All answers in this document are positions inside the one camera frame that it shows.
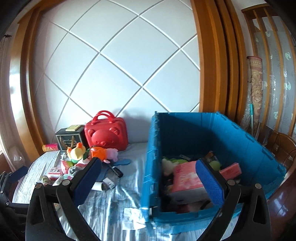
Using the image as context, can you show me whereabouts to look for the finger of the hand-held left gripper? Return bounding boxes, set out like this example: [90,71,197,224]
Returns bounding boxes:
[10,166,28,183]

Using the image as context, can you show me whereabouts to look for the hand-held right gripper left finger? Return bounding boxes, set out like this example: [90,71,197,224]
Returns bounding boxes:
[25,157,102,241]

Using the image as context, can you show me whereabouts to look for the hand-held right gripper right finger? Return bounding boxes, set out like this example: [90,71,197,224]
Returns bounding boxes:
[195,159,271,241]

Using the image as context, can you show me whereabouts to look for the large pink tissue pack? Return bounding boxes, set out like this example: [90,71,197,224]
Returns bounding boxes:
[171,161,206,193]

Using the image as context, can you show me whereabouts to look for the blue plastic storage crate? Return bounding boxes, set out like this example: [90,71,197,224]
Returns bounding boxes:
[141,112,287,235]

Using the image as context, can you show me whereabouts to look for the grey plush toy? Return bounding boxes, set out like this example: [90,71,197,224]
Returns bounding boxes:
[68,166,84,179]

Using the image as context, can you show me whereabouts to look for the small white box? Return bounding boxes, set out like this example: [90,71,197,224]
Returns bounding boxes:
[103,177,115,189]

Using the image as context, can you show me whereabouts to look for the yellow plush duck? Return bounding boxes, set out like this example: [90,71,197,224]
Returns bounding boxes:
[67,142,86,164]

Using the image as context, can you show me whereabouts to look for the small black case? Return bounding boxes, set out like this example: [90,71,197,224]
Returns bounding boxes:
[110,165,123,178]

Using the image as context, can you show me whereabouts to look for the orange and pink plush pig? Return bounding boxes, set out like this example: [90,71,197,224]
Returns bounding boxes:
[89,146,119,164]

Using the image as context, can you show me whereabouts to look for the grey striped bedsheet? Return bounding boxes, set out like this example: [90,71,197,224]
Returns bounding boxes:
[13,142,245,241]

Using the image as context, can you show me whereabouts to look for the beige plush toy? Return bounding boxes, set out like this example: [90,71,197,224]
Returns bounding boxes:
[162,159,176,176]

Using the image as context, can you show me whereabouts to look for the black gift box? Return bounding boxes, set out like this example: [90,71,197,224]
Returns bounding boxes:
[55,126,86,152]

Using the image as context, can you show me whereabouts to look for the red bear suitcase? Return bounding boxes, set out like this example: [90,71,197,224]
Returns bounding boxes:
[84,111,129,151]

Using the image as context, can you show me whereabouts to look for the white crumpled paper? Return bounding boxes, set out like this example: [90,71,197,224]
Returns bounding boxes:
[124,206,151,230]

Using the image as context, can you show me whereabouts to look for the wooden chair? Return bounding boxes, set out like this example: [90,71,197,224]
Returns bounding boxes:
[266,130,296,167]

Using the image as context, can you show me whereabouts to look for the rolled patterned carpet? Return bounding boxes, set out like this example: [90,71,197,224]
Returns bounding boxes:
[247,56,264,123]

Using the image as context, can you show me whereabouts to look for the wooden bed headboard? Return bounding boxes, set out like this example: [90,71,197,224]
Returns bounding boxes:
[9,0,248,158]

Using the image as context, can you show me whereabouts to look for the wooden slatted screen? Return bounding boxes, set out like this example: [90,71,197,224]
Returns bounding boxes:
[242,7,296,139]

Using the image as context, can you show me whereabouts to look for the teal mop handle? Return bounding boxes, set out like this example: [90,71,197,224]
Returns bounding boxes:
[247,104,253,132]

